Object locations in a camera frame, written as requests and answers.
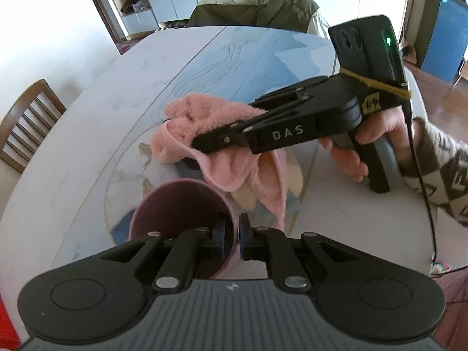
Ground pink fluffy towel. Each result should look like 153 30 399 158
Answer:
150 93 288 230

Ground pink plastic cup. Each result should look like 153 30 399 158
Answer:
127 178 240 279

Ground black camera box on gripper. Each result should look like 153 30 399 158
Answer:
328 15 406 86

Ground olive green jacket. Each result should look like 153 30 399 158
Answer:
186 0 329 39

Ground patterned sleeve right forearm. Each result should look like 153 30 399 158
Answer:
401 117 468 227

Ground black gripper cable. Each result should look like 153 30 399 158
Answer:
401 80 440 268

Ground person right hand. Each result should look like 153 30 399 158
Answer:
319 107 412 182

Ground brown wooden chair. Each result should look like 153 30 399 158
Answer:
1 78 67 173

